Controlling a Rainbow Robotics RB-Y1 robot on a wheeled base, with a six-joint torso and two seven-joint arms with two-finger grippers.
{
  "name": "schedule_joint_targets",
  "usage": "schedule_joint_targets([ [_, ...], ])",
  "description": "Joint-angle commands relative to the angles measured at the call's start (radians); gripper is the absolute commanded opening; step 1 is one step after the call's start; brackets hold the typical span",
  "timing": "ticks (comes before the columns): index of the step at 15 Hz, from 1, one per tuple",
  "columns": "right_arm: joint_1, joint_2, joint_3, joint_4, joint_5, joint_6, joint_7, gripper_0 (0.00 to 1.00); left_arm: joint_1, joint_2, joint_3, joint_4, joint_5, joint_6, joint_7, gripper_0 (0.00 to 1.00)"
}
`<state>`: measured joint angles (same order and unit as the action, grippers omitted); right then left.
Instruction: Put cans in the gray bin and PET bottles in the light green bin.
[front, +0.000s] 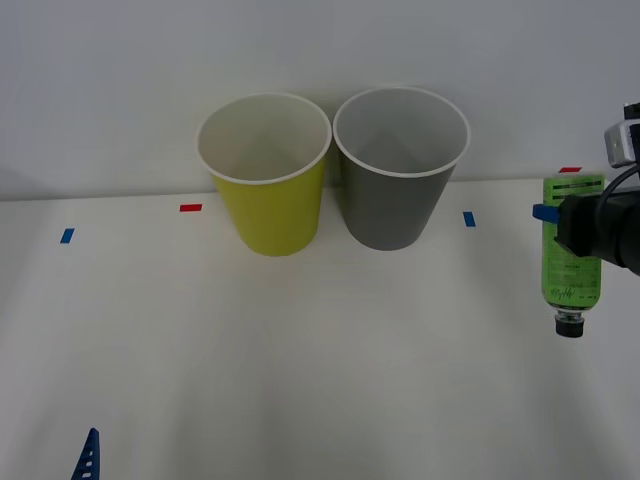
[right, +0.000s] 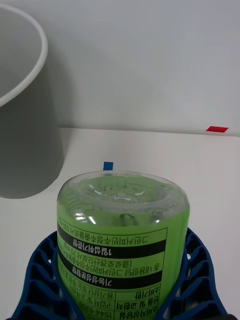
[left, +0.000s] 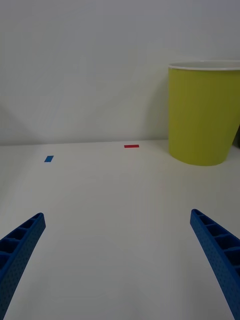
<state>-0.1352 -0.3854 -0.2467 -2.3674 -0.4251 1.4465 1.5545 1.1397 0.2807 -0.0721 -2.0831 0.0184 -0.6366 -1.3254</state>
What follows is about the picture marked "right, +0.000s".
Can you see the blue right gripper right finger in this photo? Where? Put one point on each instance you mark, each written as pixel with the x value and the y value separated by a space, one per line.
pixel 197 287

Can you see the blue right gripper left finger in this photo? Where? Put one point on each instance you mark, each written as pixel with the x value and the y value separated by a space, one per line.
pixel 40 287

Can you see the green label plastic bottle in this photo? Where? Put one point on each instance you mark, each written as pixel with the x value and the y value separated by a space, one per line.
pixel 120 262

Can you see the grey plastic waste bin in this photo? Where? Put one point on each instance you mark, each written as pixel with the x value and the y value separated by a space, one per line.
pixel 25 150

